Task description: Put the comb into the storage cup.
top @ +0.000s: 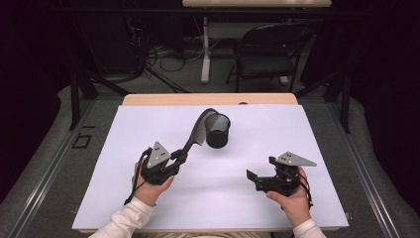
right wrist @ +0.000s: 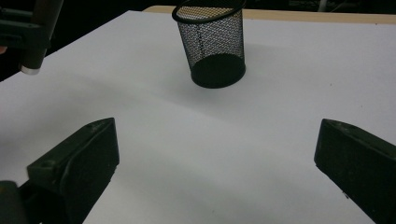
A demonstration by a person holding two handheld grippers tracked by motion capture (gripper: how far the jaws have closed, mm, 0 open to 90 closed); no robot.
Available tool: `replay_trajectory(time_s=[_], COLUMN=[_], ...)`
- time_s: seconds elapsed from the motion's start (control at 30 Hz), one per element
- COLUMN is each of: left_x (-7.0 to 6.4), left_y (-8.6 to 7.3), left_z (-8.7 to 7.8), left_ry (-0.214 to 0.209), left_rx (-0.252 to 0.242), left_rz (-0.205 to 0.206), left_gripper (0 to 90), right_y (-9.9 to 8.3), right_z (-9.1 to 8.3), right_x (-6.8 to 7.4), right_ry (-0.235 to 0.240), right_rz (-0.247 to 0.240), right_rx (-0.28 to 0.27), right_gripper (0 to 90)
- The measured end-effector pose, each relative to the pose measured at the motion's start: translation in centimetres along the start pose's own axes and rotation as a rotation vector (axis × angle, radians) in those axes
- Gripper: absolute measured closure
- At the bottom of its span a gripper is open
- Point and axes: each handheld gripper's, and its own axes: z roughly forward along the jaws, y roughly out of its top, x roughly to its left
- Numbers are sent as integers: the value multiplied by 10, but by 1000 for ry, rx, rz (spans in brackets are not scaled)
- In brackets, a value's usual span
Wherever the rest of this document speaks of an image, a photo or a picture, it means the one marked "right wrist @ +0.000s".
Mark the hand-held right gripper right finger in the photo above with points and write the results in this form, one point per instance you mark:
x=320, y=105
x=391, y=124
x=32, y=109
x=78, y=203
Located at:
x=361, y=165

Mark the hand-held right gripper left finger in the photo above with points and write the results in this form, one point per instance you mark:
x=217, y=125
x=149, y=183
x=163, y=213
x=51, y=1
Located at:
x=84, y=161

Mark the black mesh pen holder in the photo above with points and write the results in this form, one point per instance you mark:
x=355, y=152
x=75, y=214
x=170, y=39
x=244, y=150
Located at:
x=218, y=73

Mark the white table board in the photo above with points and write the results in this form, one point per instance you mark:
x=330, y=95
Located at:
x=218, y=140

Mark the light wooden table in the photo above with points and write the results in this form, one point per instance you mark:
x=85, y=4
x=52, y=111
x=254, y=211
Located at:
x=311, y=17

